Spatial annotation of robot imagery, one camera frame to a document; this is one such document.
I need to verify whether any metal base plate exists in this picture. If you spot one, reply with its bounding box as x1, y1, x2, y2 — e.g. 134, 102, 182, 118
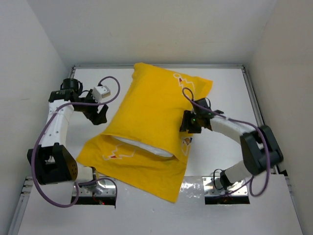
78, 177, 118, 197
202, 176, 248, 197

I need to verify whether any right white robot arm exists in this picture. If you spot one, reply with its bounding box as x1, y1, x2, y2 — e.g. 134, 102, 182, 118
179, 98, 284, 192

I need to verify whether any purple cable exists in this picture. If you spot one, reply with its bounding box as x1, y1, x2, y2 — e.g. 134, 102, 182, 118
182, 87, 271, 197
30, 76, 120, 208

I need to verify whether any aluminium table frame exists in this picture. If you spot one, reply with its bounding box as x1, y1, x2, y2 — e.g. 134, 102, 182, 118
9, 65, 303, 235

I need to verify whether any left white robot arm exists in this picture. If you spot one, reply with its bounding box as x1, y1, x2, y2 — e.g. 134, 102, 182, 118
27, 78, 111, 185

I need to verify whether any white front cover board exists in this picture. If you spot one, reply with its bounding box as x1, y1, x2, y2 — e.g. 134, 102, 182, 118
19, 175, 302, 235

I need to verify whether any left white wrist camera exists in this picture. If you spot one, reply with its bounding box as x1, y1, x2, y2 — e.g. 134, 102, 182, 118
92, 85, 111, 103

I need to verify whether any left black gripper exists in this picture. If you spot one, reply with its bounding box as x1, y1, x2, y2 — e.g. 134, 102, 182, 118
75, 90, 108, 124

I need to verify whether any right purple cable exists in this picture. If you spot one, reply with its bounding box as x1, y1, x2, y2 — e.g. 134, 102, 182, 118
182, 87, 271, 197

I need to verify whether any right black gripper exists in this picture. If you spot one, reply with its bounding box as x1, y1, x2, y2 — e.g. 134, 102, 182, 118
179, 110, 201, 133

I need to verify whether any white pillow yellow edge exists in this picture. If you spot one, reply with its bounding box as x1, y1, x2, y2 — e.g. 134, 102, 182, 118
110, 136, 174, 159

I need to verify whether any yellow pillowcase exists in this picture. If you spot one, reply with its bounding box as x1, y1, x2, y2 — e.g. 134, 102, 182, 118
77, 63, 213, 203

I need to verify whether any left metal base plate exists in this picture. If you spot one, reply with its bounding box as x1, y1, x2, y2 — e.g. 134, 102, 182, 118
78, 177, 118, 197

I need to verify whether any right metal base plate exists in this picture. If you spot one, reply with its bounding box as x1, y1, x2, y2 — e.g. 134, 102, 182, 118
202, 176, 248, 197

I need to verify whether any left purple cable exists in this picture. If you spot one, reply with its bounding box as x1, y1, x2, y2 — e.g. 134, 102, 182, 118
30, 76, 120, 208

